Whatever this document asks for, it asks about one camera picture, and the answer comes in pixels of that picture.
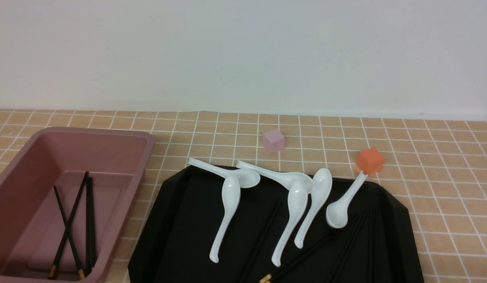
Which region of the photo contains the pink plastic bin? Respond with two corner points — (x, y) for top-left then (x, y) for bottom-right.
(0, 127), (155, 283)

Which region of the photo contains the orange cube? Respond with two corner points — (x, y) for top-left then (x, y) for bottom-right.
(355, 147), (385, 175)

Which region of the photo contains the black plastic tray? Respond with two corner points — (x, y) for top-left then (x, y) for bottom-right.
(128, 166), (424, 283)

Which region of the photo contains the black chopstick gold tip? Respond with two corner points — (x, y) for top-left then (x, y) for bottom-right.
(259, 214), (367, 283)
(53, 186), (86, 280)
(48, 171), (89, 279)

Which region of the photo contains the white ceramic soup spoon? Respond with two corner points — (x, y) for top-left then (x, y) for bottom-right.
(209, 174), (241, 263)
(294, 168), (333, 249)
(187, 158), (261, 188)
(236, 160), (314, 194)
(326, 171), (368, 229)
(272, 180), (308, 267)

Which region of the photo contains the pale pink cube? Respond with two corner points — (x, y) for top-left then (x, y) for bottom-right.
(262, 129), (285, 154)

